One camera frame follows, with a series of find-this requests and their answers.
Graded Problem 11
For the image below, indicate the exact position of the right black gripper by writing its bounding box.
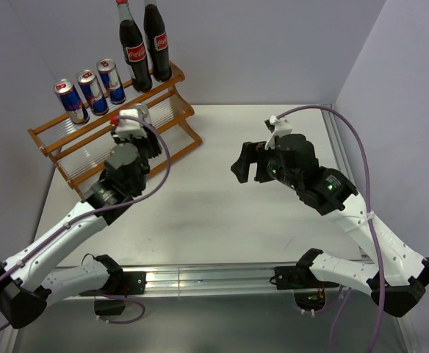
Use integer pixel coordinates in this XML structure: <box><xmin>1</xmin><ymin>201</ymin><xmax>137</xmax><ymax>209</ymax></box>
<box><xmin>231</xmin><ymin>140</ymin><xmax>301</xmax><ymax>190</ymax></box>

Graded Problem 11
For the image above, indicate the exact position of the blue silver can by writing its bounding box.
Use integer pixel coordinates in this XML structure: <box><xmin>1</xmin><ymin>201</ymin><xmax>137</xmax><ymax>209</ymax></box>
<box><xmin>53</xmin><ymin>79</ymin><xmax>89</xmax><ymax>125</ymax></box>

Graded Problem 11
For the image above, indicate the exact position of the cola bottle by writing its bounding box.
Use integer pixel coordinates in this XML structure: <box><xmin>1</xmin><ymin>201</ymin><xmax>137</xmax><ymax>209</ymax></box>
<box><xmin>116</xmin><ymin>0</ymin><xmax>152</xmax><ymax>93</ymax></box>
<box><xmin>143</xmin><ymin>1</ymin><xmax>172</xmax><ymax>82</ymax></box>

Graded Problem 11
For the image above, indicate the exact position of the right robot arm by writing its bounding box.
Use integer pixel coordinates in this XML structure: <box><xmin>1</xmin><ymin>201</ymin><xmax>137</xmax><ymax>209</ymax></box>
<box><xmin>231</xmin><ymin>134</ymin><xmax>429</xmax><ymax>318</ymax></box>

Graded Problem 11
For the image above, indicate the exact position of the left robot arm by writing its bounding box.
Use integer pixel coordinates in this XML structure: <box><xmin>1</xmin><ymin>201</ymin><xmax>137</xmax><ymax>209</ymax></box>
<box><xmin>0</xmin><ymin>131</ymin><xmax>168</xmax><ymax>329</ymax></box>

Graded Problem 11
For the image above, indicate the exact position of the wooden three-tier shelf rack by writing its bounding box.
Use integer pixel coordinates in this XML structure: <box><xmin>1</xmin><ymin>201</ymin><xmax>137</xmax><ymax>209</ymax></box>
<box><xmin>28</xmin><ymin>63</ymin><xmax>202</xmax><ymax>198</ymax></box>

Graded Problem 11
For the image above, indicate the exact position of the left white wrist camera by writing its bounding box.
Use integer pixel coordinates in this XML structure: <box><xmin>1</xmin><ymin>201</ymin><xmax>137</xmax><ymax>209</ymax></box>
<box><xmin>110</xmin><ymin>108</ymin><xmax>148</xmax><ymax>140</ymax></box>

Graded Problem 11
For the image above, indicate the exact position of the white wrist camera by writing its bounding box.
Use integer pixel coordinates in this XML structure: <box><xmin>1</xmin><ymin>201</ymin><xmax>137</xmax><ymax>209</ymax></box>
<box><xmin>264</xmin><ymin>115</ymin><xmax>292</xmax><ymax>150</ymax></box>
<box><xmin>110</xmin><ymin>108</ymin><xmax>148</xmax><ymax>140</ymax></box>

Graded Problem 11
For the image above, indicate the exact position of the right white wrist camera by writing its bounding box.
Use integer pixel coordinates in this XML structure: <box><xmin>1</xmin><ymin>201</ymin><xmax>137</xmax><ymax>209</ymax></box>
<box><xmin>264</xmin><ymin>115</ymin><xmax>292</xmax><ymax>150</ymax></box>

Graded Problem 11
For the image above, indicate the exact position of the aluminium right side rail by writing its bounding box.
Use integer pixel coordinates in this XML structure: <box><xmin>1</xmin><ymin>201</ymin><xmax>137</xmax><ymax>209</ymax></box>
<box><xmin>321</xmin><ymin>110</ymin><xmax>356</xmax><ymax>185</ymax></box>

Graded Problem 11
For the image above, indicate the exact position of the aluminium rail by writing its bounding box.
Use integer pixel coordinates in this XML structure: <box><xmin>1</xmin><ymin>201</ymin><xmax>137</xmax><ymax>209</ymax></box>
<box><xmin>321</xmin><ymin>110</ymin><xmax>356</xmax><ymax>185</ymax></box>
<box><xmin>14</xmin><ymin>259</ymin><xmax>388</xmax><ymax>302</ymax></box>

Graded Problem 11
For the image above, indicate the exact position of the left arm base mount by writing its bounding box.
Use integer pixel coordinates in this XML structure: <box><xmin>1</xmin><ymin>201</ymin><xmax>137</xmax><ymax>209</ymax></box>
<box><xmin>94</xmin><ymin>271</ymin><xmax>146</xmax><ymax>317</ymax></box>

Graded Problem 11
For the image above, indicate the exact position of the aluminium front rail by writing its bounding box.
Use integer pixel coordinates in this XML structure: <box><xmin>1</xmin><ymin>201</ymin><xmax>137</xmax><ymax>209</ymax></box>
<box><xmin>14</xmin><ymin>259</ymin><xmax>388</xmax><ymax>302</ymax></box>

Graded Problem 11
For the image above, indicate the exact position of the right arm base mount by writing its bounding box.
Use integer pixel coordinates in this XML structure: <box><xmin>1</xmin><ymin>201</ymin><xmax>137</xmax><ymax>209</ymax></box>
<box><xmin>269</xmin><ymin>265</ymin><xmax>326</xmax><ymax>310</ymax></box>

